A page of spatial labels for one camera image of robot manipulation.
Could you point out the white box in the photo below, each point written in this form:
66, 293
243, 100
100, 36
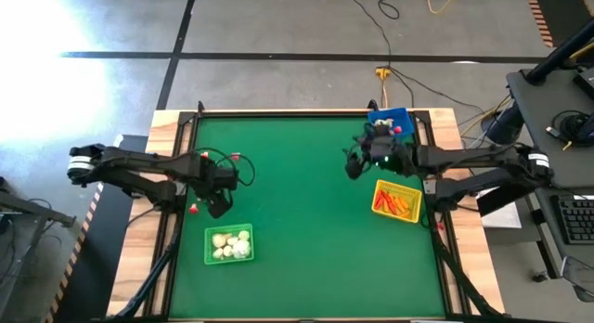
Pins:
503, 218

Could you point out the blue plastic basket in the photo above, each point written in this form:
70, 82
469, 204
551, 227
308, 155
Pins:
404, 116

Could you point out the yellow plastic basket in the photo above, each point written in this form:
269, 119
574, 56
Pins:
413, 190

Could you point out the pale green mushroom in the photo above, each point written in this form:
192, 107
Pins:
389, 124
379, 123

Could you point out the red cap mushroom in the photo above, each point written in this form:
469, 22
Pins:
236, 155
397, 129
204, 154

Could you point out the yellow power strip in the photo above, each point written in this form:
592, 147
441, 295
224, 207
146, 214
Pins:
383, 73

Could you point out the black desk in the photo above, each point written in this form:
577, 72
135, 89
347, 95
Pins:
538, 128

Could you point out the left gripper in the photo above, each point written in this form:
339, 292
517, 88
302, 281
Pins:
215, 181

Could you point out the black floor platform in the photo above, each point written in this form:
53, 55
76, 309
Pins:
107, 249

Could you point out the large white cauliflower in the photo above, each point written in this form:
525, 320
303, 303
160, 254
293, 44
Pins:
241, 249

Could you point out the small red toy fruit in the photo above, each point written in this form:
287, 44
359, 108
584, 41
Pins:
193, 209

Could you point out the green plastic basket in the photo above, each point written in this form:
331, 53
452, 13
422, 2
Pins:
207, 247

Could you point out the black monitor pole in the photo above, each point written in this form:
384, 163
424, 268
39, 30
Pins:
557, 56

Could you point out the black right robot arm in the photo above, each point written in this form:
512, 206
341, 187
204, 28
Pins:
473, 156

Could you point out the black keyboard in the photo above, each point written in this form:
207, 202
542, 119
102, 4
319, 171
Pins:
577, 218

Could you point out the orange chili pepper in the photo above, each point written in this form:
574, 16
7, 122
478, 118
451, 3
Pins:
384, 206
403, 202
407, 214

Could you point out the orange carrot toy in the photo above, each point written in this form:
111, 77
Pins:
396, 207

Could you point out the white garlic bulb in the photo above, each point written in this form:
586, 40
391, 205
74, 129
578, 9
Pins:
243, 235
217, 254
232, 241
219, 240

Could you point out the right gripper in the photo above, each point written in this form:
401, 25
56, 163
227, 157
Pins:
387, 156

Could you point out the black table frame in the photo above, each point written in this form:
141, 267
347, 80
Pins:
301, 113

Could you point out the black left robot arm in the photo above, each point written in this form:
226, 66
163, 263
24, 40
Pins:
139, 160

